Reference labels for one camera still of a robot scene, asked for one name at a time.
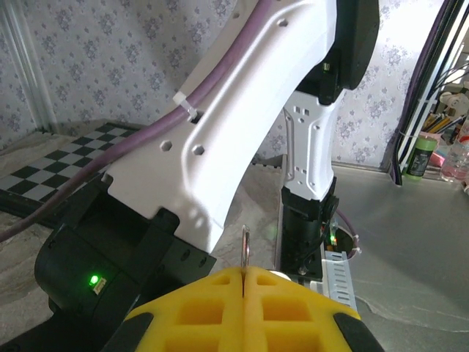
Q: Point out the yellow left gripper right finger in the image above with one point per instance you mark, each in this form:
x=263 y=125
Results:
x=286 y=311

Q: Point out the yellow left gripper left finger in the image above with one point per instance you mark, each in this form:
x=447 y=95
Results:
x=205 y=311

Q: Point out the silver keyring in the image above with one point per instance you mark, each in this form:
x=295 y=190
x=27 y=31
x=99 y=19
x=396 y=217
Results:
x=244 y=249

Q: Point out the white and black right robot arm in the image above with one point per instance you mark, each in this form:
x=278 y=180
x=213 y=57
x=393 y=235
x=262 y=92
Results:
x=238 y=110

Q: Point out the small circuit board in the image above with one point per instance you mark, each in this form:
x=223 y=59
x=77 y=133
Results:
x=332 y=236

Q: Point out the black and grey checkerboard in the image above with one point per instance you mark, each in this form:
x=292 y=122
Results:
x=36 y=172

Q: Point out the green cup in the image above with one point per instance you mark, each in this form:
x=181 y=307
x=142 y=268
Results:
x=421 y=157

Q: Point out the pink item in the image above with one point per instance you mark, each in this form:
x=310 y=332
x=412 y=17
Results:
x=438 y=160

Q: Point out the clear plastic bottle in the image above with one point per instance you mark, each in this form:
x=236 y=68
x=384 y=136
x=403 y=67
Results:
x=456 y=154

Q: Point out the yellow pencil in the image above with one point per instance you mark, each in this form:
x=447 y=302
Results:
x=438 y=124

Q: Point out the white tape dispenser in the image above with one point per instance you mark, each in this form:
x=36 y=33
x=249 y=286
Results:
x=452 y=99

